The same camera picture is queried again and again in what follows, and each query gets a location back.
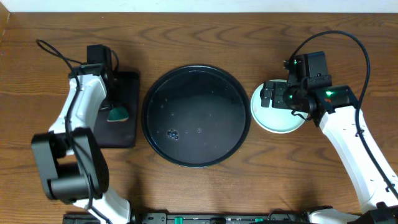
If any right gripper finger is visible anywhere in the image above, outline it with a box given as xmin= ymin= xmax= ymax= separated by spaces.
xmin=261 ymin=96 xmax=272 ymax=108
xmin=263 ymin=81 xmax=274 ymax=95

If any green yellow sponge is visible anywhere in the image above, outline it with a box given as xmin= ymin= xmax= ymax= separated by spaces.
xmin=107 ymin=106 xmax=129 ymax=122

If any light blue plate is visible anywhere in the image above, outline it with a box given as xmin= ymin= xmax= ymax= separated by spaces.
xmin=251 ymin=79 xmax=308 ymax=134

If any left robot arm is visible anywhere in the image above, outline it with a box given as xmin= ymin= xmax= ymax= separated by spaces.
xmin=31 ymin=74 xmax=131 ymax=223

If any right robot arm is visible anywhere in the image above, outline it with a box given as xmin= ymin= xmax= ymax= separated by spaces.
xmin=251 ymin=80 xmax=397 ymax=223

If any rectangular black tray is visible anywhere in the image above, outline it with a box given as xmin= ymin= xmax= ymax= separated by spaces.
xmin=94 ymin=72 xmax=140 ymax=148

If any round black tray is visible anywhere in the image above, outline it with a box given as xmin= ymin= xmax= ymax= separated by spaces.
xmin=141 ymin=65 xmax=251 ymax=167

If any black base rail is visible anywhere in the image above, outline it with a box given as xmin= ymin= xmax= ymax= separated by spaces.
xmin=131 ymin=210 xmax=310 ymax=224

